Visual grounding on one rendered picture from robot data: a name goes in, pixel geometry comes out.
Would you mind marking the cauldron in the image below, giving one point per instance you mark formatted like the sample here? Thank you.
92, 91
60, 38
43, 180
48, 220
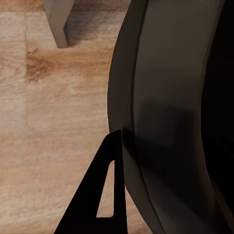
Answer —
171, 76

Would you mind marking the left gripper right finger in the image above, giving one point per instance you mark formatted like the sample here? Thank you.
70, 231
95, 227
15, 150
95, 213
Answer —
219, 157

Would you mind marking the coffee table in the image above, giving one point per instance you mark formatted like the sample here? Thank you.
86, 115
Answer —
57, 12

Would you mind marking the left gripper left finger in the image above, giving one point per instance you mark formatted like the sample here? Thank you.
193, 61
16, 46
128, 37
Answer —
80, 216

